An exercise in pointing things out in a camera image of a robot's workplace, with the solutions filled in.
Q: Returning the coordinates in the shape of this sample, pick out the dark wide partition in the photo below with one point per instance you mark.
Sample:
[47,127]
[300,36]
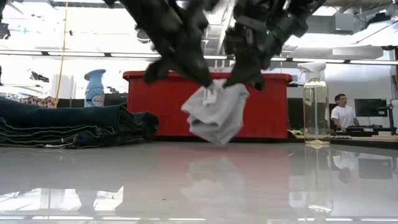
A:
[295,115]

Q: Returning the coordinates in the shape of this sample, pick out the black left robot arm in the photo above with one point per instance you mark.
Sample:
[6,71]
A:
[130,4]

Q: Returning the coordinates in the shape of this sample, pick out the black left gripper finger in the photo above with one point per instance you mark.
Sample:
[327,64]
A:
[196,71]

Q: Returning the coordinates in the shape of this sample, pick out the light wooden desk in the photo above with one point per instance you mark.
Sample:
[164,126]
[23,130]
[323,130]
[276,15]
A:
[367,140]

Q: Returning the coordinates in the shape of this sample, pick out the dark round ceiling lamp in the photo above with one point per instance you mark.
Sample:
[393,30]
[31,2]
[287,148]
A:
[142,36]

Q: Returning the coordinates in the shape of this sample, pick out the grey garment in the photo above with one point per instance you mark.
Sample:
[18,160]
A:
[217,115]

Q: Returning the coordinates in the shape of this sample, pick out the white cylindrical container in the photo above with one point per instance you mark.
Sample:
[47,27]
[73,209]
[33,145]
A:
[63,87]

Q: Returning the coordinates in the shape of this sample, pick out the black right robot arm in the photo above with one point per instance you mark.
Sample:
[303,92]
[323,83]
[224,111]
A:
[295,18]

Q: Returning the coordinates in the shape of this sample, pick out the dark blue denim jeans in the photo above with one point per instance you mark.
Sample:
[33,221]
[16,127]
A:
[62,124]

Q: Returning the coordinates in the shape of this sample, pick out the person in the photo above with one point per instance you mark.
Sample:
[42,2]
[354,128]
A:
[342,115]

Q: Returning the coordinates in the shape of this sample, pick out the black hanging ceiling fixture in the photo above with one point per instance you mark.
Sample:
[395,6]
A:
[4,31]

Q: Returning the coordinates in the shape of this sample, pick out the clear spray bottle white trigger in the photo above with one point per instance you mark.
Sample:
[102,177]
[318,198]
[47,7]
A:
[316,109]

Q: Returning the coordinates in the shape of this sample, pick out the black cabinet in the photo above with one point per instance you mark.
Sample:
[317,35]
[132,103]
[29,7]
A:
[115,99]

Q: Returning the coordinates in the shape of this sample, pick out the long ceiling light bar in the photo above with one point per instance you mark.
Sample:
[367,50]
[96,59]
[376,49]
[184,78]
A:
[77,54]

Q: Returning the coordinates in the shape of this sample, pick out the blue Febreze spray bottle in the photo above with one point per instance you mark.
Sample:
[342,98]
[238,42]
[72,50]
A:
[94,93]

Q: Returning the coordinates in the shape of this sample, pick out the floral patterned cloth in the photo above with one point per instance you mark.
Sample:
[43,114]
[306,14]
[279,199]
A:
[40,101]

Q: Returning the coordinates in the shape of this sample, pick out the black wall monitor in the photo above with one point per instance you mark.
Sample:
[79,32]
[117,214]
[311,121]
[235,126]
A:
[370,108]

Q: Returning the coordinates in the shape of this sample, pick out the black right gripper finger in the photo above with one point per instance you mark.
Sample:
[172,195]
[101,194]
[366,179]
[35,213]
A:
[248,74]

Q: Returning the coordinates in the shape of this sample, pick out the red plastic laundry bin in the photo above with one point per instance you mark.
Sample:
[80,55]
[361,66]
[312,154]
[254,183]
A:
[149,102]

